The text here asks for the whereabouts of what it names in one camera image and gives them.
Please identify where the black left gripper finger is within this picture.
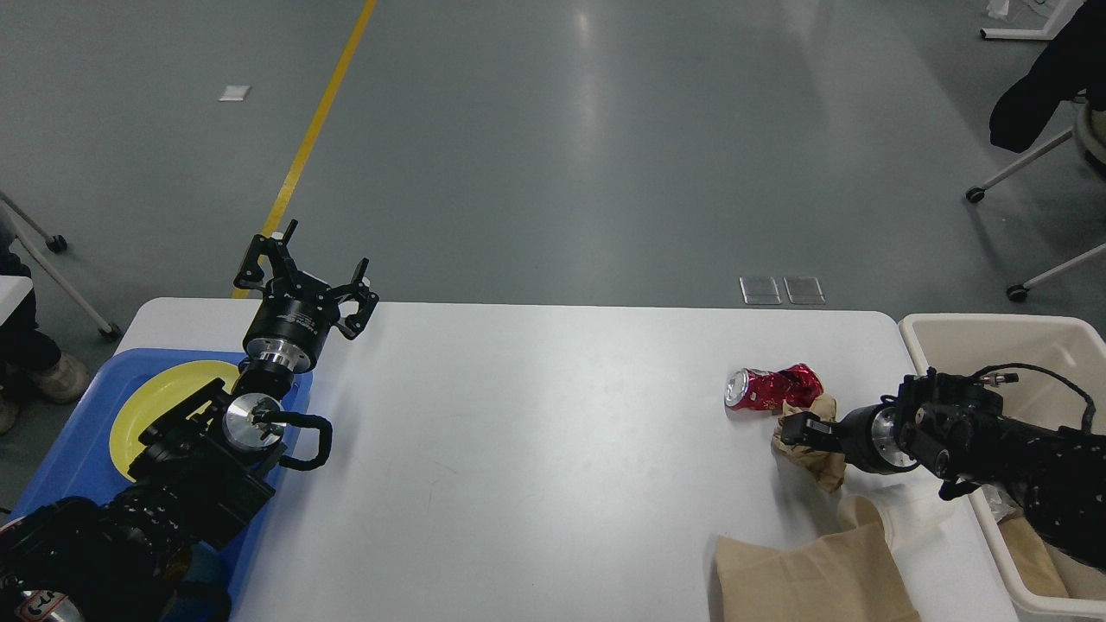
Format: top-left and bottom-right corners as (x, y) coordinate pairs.
(233, 218), (302, 300)
(317, 258), (380, 341)

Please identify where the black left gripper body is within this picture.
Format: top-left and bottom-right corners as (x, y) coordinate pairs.
(242, 296), (340, 374)

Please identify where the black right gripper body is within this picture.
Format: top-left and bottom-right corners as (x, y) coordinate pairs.
(835, 403), (918, 475)

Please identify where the brown paper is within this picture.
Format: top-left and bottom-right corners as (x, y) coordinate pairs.
(772, 394), (846, 493)
(998, 516), (1070, 598)

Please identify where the yellow plastic plate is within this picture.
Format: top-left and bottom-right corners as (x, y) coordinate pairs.
(108, 359), (238, 483)

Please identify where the teal mug yellow inside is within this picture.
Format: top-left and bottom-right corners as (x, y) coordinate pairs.
(165, 543), (229, 621)

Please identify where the white paper cup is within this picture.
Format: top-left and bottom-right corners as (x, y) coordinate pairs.
(837, 483), (953, 551)

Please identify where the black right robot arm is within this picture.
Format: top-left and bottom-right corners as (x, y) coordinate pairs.
(779, 363), (1105, 570)

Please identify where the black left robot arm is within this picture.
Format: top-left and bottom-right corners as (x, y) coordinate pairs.
(3, 220), (379, 621)

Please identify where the crushed red soda can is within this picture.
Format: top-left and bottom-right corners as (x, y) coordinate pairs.
(723, 363), (825, 412)

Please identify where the right floor outlet cover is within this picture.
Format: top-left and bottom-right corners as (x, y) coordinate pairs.
(783, 278), (827, 305)

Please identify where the floor outlet cover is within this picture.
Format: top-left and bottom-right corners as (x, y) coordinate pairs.
(739, 276), (782, 305)
(783, 278), (827, 305)

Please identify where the brown paper bag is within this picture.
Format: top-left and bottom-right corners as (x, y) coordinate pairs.
(714, 523), (921, 621)

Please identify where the left floor outlet cover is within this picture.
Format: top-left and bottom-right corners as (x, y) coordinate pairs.
(739, 276), (782, 305)

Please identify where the beige plastic bin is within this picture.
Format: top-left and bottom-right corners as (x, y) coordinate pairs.
(899, 314), (1105, 621)

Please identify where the brown paper in bin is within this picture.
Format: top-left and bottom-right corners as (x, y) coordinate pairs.
(998, 516), (1070, 598)

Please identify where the grey chair leg with caster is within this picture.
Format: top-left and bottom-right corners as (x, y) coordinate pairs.
(0, 188), (123, 340)

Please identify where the person's beige shoe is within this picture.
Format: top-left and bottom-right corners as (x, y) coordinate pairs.
(28, 352), (92, 405)

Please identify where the blue plastic tray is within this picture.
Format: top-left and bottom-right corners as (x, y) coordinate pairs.
(3, 349), (312, 621)

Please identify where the white office chair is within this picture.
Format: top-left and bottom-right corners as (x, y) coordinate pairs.
(966, 99), (1106, 303)

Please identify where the white desk base far right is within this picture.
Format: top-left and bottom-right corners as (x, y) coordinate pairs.
(979, 1), (1085, 41)

